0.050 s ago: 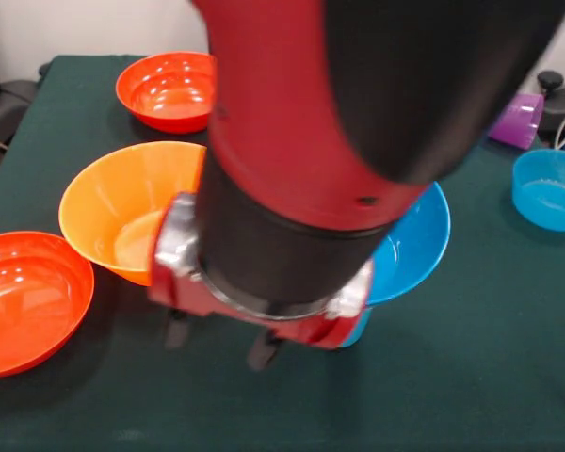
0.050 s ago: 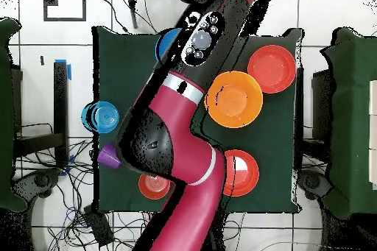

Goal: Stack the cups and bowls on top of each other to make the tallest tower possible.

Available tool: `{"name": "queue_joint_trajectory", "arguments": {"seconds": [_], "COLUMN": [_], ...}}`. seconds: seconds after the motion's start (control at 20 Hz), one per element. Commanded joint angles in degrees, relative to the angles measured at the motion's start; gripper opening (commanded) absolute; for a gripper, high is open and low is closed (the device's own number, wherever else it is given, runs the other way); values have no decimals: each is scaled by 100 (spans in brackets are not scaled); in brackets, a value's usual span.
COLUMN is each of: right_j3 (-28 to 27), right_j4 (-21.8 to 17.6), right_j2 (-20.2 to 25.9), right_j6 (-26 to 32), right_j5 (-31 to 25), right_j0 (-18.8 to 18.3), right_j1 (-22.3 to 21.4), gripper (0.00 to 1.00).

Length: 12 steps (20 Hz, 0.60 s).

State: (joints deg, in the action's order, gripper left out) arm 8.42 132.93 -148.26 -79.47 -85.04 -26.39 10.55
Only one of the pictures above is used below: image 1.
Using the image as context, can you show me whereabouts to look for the small blue bowl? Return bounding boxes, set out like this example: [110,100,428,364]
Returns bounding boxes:
[511,148,565,233]

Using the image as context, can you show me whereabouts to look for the large orange bowl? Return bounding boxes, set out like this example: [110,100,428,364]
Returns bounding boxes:
[0,230,96,379]
[115,51,218,136]

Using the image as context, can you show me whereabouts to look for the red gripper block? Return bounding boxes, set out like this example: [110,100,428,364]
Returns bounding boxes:
[148,230,371,373]

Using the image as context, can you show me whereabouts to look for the large blue bowl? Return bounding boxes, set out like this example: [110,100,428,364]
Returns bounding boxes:
[364,181,452,308]

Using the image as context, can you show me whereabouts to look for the purple cup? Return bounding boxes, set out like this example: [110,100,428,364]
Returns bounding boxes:
[487,92,545,151]

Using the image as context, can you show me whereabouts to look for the large yellow-orange bowl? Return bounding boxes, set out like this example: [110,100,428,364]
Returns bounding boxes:
[57,140,208,287]

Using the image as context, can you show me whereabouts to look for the dark green table cloth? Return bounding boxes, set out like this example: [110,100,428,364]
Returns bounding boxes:
[0,54,565,452]

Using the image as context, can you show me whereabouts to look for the blue cup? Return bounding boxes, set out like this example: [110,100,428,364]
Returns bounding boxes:
[338,305,374,349]

